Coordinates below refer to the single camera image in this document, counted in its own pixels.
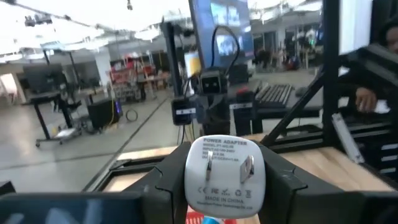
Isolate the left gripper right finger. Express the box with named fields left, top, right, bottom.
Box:
left=257, top=142, right=398, bottom=224

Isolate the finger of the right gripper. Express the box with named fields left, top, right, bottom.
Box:
left=202, top=105, right=218, bottom=136
left=216, top=105, right=231, bottom=136

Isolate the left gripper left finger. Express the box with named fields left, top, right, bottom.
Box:
left=0, top=142, right=192, bottom=224

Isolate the white grey plug adapter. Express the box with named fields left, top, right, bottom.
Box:
left=183, top=134, right=267, bottom=220

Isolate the red plastic basket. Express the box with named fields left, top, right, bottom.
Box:
left=185, top=211, right=239, bottom=224

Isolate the backlit keyboard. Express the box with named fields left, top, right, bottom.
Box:
left=254, top=83, right=295, bottom=109

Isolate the dark grey side desk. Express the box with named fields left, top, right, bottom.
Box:
left=254, top=79, right=324, bottom=121

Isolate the bright desk monitor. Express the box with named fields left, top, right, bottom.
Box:
left=184, top=52, right=203, bottom=78

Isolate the silver aluminium extrusion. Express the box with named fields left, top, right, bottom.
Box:
left=331, top=112, right=365, bottom=165

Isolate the parts shelf with bins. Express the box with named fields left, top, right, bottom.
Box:
left=108, top=55, right=170, bottom=101

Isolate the black cabinet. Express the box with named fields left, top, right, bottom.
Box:
left=86, top=98, right=124, bottom=130

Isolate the person's hand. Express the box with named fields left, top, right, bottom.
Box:
left=354, top=86, right=377, bottom=113

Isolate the black rolling cart desk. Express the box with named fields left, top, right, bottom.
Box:
left=27, top=90, right=83, bottom=147

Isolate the bright white screen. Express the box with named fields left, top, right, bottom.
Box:
left=338, top=0, right=373, bottom=56

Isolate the black monitor on cart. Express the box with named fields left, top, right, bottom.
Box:
left=23, top=63, right=68, bottom=94

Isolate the person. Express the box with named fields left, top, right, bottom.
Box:
left=354, top=17, right=398, bottom=114

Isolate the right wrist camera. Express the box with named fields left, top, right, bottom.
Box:
left=198, top=68, right=228, bottom=95

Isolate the black cable coil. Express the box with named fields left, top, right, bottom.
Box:
left=125, top=108, right=139, bottom=123

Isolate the colourful wall screen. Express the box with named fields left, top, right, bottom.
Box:
left=188, top=0, right=255, bottom=70

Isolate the black aluminium table frame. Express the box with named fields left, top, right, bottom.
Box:
left=82, top=0, right=398, bottom=194

